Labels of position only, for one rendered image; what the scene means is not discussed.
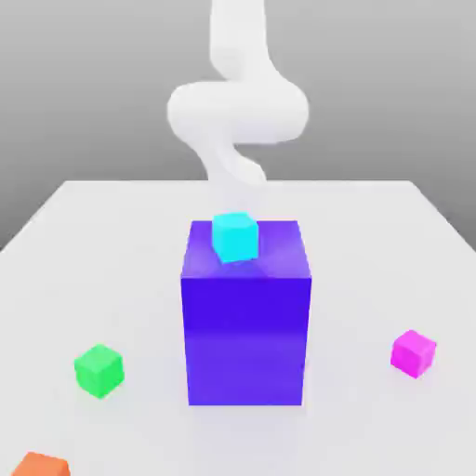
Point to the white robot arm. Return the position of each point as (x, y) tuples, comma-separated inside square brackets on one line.
[(238, 108)]

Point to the small cyan cube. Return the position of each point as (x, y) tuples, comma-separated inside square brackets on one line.
[(235, 238)]

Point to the small green cube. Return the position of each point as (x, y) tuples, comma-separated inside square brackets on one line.
[(99, 372)]

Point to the small orange cube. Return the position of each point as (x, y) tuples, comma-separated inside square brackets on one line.
[(41, 466)]

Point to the small magenta cube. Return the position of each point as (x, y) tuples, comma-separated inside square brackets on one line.
[(412, 355)]

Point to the large purple box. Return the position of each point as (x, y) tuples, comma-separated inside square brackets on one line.
[(245, 334)]

